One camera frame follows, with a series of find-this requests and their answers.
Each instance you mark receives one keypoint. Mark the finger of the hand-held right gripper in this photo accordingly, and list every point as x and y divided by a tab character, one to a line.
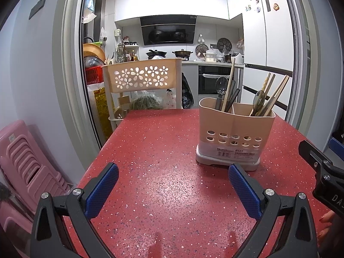
337	145
311	152

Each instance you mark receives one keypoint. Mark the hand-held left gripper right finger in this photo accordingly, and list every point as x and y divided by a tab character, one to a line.
244	190

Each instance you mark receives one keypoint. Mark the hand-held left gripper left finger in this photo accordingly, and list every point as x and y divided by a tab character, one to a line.
102	190

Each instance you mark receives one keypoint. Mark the beige plastic utensil holder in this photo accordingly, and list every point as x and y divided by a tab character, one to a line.
236	123

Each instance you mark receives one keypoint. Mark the ribbed light wooden chopstick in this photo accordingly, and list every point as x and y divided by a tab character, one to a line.
266	80

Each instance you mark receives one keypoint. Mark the person's right hand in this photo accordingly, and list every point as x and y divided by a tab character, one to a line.
327	217

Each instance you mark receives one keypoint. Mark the stack of pink plastic stools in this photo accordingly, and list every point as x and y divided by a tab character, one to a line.
27	161

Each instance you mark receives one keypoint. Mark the yellow cooking oil bottle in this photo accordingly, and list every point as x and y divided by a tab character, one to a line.
103	107

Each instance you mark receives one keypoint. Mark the bag of green vegetables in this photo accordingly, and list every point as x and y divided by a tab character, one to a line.
146	102

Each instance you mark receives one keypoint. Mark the black built-in oven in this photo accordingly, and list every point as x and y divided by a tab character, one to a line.
212	83

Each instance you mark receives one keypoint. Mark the dotted white plastic bag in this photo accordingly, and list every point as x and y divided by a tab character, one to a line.
170	99

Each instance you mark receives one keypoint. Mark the black plastic bag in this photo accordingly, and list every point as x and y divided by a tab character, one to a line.
186	91

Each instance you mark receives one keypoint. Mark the red plastic basket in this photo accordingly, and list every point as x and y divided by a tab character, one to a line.
94	74

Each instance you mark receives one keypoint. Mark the white rice cooker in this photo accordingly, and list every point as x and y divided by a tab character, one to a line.
237	58

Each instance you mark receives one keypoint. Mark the white refrigerator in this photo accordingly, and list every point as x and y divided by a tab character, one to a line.
268	32

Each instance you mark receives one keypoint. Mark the metal bowl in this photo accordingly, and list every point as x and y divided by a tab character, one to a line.
92	61

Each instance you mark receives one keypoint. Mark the beige flower cutout storage cart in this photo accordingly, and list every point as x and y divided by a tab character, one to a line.
174	79

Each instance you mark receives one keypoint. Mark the white steamer pot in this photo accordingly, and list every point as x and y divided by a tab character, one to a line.
211	56

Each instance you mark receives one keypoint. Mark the large round hanging rack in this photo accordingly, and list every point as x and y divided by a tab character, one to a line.
224	43

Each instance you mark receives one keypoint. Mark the yellow round basin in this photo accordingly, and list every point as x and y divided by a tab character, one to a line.
92	50

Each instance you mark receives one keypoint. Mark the spice rack with bottles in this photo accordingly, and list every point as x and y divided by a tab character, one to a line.
129	52

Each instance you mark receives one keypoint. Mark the green plastic basin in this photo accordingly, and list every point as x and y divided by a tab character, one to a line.
95	43

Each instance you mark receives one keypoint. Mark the small round hanging rack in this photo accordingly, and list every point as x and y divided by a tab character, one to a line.
201	49

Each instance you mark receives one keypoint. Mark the dark cooking pot with lid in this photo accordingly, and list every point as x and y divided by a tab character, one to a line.
182	53

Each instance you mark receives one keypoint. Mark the white hanging plastic bag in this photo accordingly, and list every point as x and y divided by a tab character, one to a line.
103	35

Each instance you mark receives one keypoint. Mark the black fridge magnet strip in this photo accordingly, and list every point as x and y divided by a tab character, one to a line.
267	1

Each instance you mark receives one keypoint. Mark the black range hood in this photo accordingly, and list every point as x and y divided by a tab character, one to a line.
166	32

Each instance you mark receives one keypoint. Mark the white wall socket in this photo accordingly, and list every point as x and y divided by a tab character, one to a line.
117	32

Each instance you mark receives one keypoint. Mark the dark wall switch panel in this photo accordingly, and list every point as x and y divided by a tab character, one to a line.
37	6

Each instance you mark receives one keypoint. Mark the white wall cabinets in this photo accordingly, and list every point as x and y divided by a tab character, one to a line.
172	2

